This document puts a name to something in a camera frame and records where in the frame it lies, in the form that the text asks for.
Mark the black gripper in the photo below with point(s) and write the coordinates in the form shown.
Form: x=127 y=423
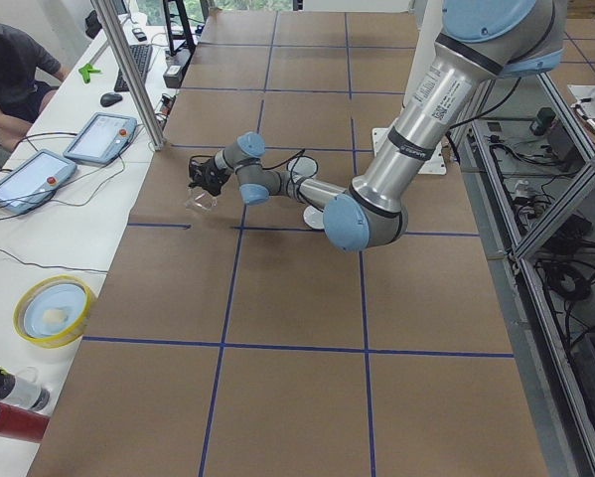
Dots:
x=211 y=176

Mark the white mug lid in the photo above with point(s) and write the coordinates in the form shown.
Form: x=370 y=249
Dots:
x=313 y=218

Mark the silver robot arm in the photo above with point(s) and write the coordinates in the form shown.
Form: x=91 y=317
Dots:
x=479 y=41

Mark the white enamel mug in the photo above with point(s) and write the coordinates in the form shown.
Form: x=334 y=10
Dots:
x=303 y=167

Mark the far blue teach pendant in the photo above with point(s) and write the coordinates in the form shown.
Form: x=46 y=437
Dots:
x=102 y=139

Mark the blue teach pendant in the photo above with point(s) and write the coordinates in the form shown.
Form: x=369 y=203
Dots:
x=33 y=182
x=102 y=139

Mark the black computer mouse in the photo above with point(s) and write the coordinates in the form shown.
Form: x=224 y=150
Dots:
x=110 y=98

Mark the green plastic clip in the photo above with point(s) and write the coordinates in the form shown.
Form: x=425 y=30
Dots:
x=86 y=71

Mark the near blue teach pendant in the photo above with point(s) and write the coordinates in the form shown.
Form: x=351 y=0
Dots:
x=33 y=182

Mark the yellow tape roll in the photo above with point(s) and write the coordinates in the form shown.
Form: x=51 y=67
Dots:
x=54 y=312

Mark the seated person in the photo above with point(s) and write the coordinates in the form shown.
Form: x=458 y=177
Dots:
x=23 y=97

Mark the clear plastic bottle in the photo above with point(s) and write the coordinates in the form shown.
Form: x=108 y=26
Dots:
x=21 y=392

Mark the red bottle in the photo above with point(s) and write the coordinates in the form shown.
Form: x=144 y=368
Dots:
x=21 y=424

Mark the aluminium side rack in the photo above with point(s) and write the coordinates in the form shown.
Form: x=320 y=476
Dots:
x=528 y=154

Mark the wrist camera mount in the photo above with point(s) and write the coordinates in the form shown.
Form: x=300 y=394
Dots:
x=197 y=166

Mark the aluminium frame post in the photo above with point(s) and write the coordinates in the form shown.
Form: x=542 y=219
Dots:
x=120 y=48

